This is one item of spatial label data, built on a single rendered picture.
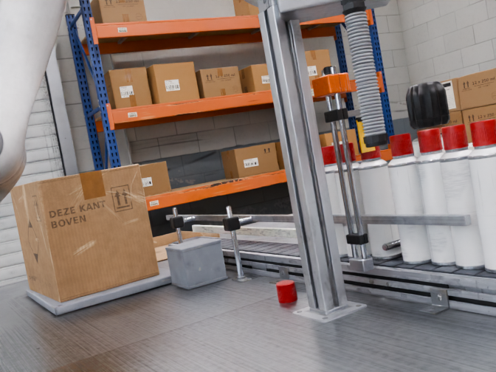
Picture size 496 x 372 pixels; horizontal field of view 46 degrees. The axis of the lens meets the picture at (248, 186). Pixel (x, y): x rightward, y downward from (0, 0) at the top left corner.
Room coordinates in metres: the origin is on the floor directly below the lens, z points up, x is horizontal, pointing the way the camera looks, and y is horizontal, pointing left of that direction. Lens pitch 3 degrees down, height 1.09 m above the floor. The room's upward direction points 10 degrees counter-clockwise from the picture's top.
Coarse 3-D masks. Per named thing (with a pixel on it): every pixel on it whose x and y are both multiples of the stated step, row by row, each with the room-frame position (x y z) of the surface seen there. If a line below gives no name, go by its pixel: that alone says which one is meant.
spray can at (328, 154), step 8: (328, 152) 1.07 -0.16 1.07; (328, 160) 1.07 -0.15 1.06; (336, 160) 1.07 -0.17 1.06; (328, 168) 1.06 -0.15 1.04; (328, 176) 1.06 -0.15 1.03; (328, 184) 1.06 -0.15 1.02; (328, 192) 1.06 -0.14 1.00; (336, 192) 1.06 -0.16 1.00; (336, 200) 1.06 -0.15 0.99; (336, 208) 1.06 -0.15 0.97; (336, 224) 1.06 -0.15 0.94; (336, 232) 1.06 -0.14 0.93; (344, 240) 1.06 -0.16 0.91; (344, 248) 1.06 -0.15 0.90; (344, 256) 1.06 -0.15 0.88
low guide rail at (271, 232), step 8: (208, 232) 1.66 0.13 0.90; (216, 232) 1.62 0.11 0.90; (224, 232) 1.57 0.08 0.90; (240, 232) 1.50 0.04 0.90; (248, 232) 1.46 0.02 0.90; (256, 232) 1.43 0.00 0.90; (264, 232) 1.39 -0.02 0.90; (272, 232) 1.36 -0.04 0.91; (280, 232) 1.33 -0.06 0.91; (288, 232) 1.30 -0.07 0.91
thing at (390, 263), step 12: (192, 240) 1.68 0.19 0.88; (228, 240) 1.55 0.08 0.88; (240, 240) 1.51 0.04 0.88; (264, 252) 1.26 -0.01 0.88; (276, 252) 1.23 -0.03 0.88; (288, 252) 1.20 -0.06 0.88; (384, 264) 0.94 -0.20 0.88; (396, 264) 0.93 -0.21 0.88; (420, 264) 0.90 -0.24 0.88; (432, 264) 0.88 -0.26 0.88; (480, 276) 0.78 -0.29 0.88; (492, 276) 0.76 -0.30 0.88
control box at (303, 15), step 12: (288, 0) 0.84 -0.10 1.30; (300, 0) 0.84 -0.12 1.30; (312, 0) 0.84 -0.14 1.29; (324, 0) 0.84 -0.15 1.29; (336, 0) 0.84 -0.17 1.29; (372, 0) 0.86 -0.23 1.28; (384, 0) 0.88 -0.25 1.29; (288, 12) 0.85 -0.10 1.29; (300, 12) 0.86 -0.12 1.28; (312, 12) 0.87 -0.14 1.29; (324, 12) 0.88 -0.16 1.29; (336, 12) 0.90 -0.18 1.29
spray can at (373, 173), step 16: (368, 160) 0.98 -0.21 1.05; (384, 160) 0.99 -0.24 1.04; (368, 176) 0.98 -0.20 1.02; (384, 176) 0.98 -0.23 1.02; (368, 192) 0.98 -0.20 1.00; (384, 192) 0.97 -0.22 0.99; (368, 208) 0.98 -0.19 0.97; (384, 208) 0.97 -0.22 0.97; (368, 224) 0.99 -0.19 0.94; (384, 224) 0.97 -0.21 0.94; (384, 240) 0.97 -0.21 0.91; (384, 256) 0.98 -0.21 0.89
